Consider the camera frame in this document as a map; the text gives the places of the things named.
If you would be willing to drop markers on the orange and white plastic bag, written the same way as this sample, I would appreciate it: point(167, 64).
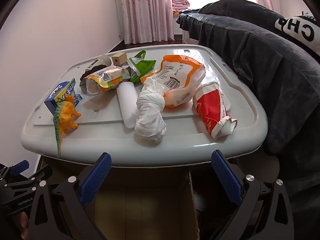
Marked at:
point(175, 67)

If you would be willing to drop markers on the dark grey blanket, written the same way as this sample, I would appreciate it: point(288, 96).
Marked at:
point(262, 67)

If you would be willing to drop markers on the blue carton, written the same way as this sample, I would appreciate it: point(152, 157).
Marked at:
point(58, 92)

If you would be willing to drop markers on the white cup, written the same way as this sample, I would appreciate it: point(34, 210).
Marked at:
point(103, 60)

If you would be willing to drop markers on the black cloth with white print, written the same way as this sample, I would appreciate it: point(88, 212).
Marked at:
point(305, 31)

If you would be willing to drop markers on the yellow snack bag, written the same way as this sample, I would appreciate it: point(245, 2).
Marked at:
point(105, 78)

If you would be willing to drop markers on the folded pink blanket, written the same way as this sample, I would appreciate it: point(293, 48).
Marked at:
point(180, 3)

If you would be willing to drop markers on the wooden cube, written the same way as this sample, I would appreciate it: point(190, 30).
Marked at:
point(118, 59)

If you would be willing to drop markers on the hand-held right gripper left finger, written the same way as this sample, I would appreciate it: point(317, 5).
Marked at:
point(96, 177)

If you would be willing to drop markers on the green snack bag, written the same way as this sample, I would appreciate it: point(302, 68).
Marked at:
point(143, 66)

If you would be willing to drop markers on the white bed frame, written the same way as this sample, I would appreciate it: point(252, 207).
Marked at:
point(190, 37)

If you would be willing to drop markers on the knotted white plastic bag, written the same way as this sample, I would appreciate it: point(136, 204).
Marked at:
point(150, 120)

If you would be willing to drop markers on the cardboard box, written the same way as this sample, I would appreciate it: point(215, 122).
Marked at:
point(150, 205)

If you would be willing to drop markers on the red and white paper bag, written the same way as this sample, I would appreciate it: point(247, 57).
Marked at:
point(210, 107)

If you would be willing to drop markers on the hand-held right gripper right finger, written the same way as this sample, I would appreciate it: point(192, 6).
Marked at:
point(226, 177)

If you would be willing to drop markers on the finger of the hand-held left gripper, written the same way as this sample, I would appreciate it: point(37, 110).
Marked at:
point(21, 167)
point(42, 173)

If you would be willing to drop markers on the person's left hand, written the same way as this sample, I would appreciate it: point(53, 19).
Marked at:
point(23, 221)

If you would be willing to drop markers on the orange toy dinosaur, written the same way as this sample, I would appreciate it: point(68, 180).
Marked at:
point(67, 115)

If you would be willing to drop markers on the white foam roll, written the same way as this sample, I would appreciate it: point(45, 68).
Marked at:
point(127, 100)

